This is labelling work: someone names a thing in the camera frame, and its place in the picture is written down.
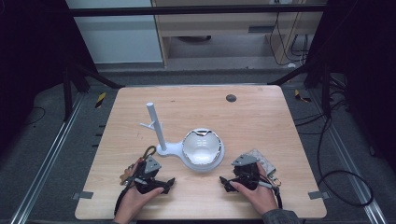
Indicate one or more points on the white stand with round tray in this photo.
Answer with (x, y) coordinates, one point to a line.
(158, 130)

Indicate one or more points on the person's right hand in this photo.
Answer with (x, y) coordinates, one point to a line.
(261, 197)

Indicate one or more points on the black horizontal bar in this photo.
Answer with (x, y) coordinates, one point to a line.
(186, 10)

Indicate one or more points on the wooden shelf unit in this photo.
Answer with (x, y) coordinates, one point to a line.
(218, 25)

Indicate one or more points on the aluminium floor rail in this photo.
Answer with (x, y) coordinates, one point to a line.
(46, 158)
(355, 168)

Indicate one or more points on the black metal stand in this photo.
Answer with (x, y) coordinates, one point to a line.
(326, 90)
(67, 93)

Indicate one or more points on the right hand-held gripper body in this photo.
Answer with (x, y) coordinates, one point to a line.
(246, 172)

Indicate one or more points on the black curtain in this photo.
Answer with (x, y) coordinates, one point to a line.
(367, 62)
(28, 62)

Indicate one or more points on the person's left hand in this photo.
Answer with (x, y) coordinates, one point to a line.
(132, 203)

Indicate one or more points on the yellow black striped tape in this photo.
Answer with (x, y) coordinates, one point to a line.
(300, 96)
(100, 99)

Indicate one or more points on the grey table grommet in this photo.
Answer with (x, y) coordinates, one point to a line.
(231, 98)

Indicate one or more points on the grey table bracket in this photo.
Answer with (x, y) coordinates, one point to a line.
(82, 195)
(318, 195)

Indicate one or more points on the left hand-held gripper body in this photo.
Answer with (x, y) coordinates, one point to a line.
(152, 166)

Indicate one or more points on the white cabinet panel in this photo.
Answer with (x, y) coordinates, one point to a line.
(118, 37)

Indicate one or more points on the white bowl with silver rim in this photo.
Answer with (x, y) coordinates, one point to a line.
(202, 149)

